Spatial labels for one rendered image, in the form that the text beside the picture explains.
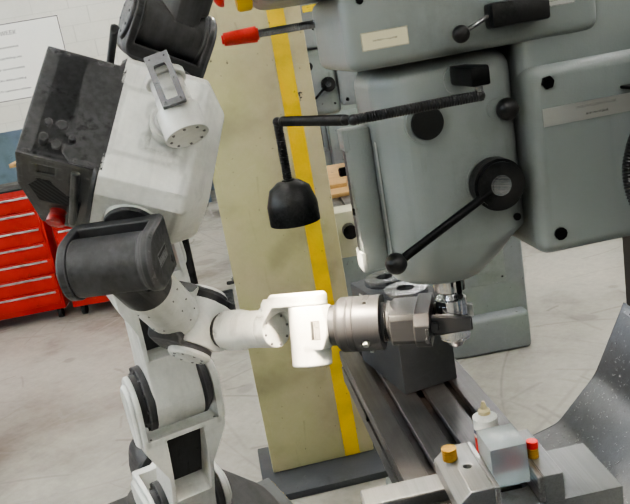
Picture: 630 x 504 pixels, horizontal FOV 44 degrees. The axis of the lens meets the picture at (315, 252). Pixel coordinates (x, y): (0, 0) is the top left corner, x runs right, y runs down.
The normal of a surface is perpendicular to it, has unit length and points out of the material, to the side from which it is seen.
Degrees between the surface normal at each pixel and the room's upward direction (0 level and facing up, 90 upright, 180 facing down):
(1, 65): 90
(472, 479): 0
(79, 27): 90
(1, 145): 90
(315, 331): 71
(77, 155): 58
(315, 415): 90
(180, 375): 81
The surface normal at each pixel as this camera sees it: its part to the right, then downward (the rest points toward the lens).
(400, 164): -0.50, 0.31
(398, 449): -0.17, -0.95
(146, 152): 0.30, -0.36
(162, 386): 0.43, 0.01
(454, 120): 0.15, 0.24
